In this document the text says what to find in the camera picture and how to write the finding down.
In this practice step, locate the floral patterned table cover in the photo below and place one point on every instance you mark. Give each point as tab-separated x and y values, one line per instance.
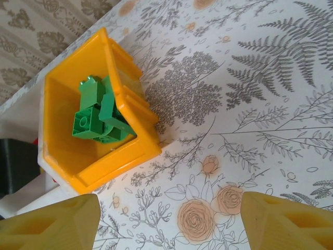
234	145

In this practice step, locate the black plastic bin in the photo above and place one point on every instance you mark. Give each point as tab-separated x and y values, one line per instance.
15	166

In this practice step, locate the white plastic bin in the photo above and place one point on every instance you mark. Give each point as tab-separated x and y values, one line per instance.
39	200

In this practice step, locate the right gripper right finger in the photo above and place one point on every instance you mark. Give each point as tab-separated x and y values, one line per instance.
291	226

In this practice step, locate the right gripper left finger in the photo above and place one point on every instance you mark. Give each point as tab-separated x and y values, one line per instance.
46	229

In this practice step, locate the yellow plastic bin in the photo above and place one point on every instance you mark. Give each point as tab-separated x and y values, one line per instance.
59	117

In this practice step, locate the long green lego brick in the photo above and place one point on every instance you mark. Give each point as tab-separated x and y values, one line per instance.
112	109

